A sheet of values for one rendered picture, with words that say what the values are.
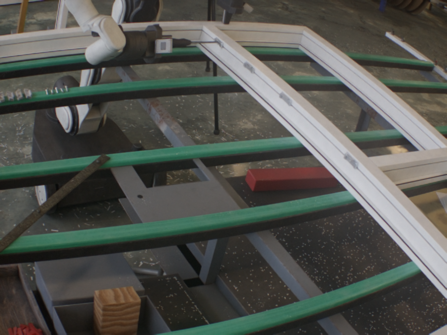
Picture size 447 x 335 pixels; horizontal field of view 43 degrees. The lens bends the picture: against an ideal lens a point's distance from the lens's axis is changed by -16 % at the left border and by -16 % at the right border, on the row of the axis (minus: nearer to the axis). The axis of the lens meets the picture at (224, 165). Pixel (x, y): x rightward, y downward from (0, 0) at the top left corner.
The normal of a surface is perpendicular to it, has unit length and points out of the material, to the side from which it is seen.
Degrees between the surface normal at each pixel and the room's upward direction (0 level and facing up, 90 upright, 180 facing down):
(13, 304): 0
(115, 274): 0
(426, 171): 90
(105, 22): 47
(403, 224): 90
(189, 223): 0
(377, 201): 90
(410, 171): 90
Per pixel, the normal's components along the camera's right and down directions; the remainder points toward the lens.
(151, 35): 0.77, 0.11
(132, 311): 0.47, 0.54
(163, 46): -0.16, 0.18
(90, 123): 0.42, 0.80
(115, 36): 0.73, -0.23
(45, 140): 0.21, -0.83
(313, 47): -0.86, 0.09
